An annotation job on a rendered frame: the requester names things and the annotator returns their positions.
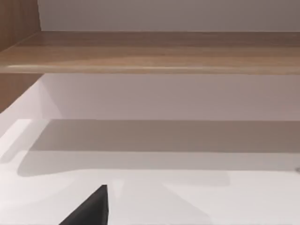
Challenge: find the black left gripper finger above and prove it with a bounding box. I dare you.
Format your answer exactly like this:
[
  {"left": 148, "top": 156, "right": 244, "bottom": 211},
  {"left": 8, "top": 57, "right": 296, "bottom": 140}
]
[{"left": 58, "top": 184, "right": 110, "bottom": 225}]

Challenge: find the wooden open shelf unit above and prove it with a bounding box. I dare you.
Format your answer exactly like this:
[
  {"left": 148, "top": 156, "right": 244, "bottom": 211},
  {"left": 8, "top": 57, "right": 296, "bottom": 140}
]
[{"left": 0, "top": 0, "right": 300, "bottom": 113}]

